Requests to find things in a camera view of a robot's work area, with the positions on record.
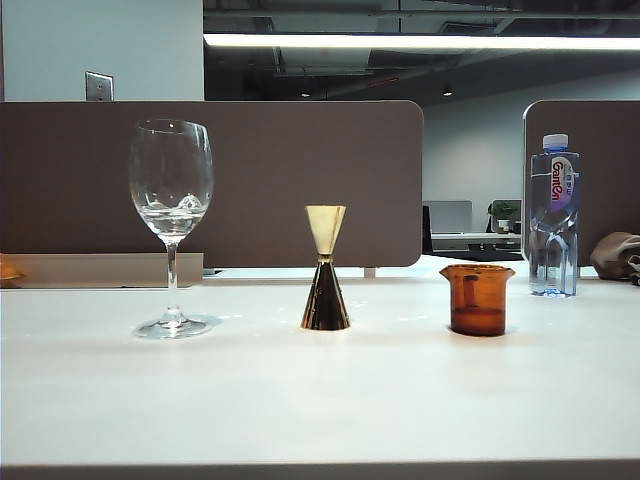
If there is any gold hourglass jigger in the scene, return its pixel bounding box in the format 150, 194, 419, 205
300, 204, 351, 332

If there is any small amber measuring cup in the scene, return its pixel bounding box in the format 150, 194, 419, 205
439, 264, 516, 337

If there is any clear stemmed wine glass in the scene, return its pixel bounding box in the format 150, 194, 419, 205
128, 118, 217, 340

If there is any clear Ganten water bottle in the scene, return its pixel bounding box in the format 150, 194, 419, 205
528, 133, 582, 298

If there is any wide brown desk partition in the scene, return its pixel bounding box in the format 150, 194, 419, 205
0, 100, 425, 269

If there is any grey background desk panel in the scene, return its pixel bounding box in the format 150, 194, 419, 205
423, 200, 473, 235

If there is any white background desk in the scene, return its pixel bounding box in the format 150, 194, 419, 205
430, 232, 524, 253

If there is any small potted green plant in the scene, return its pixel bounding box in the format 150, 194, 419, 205
487, 200, 521, 235

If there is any long ceiling light strip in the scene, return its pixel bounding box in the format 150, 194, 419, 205
203, 33, 640, 52

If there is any brown cloth bag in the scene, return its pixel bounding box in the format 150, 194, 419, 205
589, 231, 640, 287

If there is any brown partition with pale rim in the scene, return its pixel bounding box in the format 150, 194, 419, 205
522, 99, 640, 264

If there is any metal wall switch plate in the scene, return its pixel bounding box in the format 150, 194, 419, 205
84, 71, 115, 102

